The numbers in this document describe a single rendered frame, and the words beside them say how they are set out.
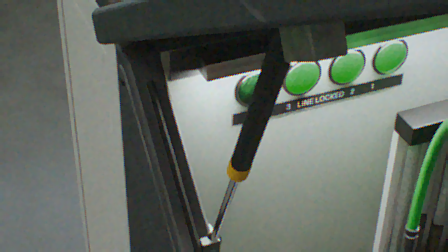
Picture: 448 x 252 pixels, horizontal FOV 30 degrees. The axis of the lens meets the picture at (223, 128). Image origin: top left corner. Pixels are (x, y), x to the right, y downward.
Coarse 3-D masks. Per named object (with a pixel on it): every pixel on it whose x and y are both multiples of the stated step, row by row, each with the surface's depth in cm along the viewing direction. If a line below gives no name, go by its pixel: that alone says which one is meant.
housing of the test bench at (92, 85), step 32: (64, 0) 108; (96, 0) 90; (64, 32) 113; (64, 64) 118; (96, 64) 99; (96, 96) 103; (96, 128) 108; (96, 160) 113; (96, 192) 119; (96, 224) 125
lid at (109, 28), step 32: (128, 0) 72; (160, 0) 62; (192, 0) 56; (224, 0) 50; (256, 0) 46; (288, 0) 42; (320, 0) 39; (352, 0) 36; (384, 0) 34; (416, 0) 32; (96, 32) 85; (128, 32) 73; (160, 32) 64; (192, 32) 57; (224, 32) 52; (288, 32) 49; (320, 32) 47
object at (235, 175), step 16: (272, 48) 53; (272, 64) 54; (288, 64) 54; (272, 80) 56; (256, 96) 58; (272, 96) 58; (256, 112) 60; (256, 128) 62; (240, 144) 65; (256, 144) 64; (240, 160) 66; (240, 176) 69; (224, 208) 76; (208, 240) 83
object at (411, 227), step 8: (440, 128) 93; (440, 136) 94; (432, 144) 96; (440, 144) 95; (432, 152) 97; (424, 160) 99; (432, 160) 98; (424, 168) 100; (432, 168) 100; (424, 176) 101; (424, 184) 102; (416, 192) 103; (424, 192) 103; (416, 200) 104; (416, 208) 105; (416, 216) 106; (408, 224) 107; (416, 224) 107; (408, 232) 108; (416, 232) 107
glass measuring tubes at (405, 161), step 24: (408, 120) 105; (432, 120) 105; (408, 144) 106; (408, 168) 109; (384, 192) 114; (408, 192) 111; (432, 192) 114; (384, 216) 116; (408, 216) 118; (432, 216) 120; (384, 240) 119; (432, 240) 121
